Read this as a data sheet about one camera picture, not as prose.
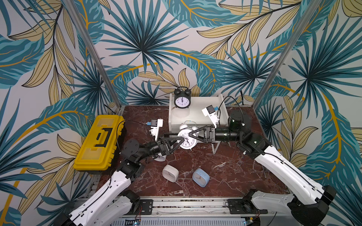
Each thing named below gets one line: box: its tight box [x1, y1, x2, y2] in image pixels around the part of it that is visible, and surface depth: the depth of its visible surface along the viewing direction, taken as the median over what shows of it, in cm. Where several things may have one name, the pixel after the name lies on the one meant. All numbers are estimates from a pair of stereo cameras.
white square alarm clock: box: [162, 164, 180, 183], surface depth 80 cm
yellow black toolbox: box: [73, 114, 126, 173], surface depth 78 cm
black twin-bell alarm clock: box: [173, 86, 192, 109], surface depth 71 cm
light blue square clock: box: [192, 168, 210, 188], surface depth 80 cm
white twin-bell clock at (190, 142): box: [177, 120, 200, 152], surface depth 58 cm
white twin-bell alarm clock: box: [153, 153, 167, 162], surface depth 88 cm
